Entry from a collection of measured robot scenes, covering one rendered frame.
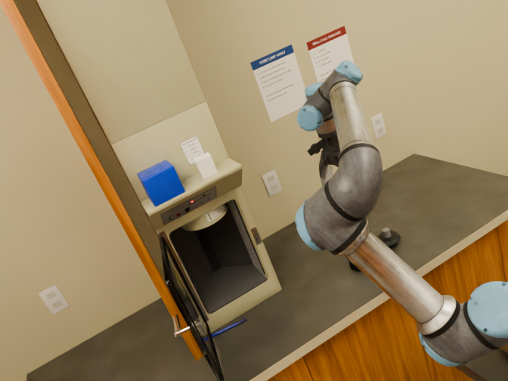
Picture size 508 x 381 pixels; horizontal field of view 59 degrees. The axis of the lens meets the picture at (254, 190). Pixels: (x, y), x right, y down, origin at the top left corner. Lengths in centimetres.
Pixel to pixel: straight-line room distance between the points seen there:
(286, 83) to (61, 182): 101
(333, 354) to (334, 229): 72
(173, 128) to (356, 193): 67
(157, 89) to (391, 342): 120
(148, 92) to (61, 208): 68
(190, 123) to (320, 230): 60
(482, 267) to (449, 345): 84
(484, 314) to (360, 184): 39
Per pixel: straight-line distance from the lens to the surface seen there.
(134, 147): 140
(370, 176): 98
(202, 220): 154
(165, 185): 133
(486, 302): 111
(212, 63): 189
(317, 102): 130
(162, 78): 140
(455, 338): 115
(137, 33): 139
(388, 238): 178
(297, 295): 169
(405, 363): 190
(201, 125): 144
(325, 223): 101
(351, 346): 167
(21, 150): 182
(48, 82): 128
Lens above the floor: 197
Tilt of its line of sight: 23 degrees down
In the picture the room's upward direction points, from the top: 21 degrees counter-clockwise
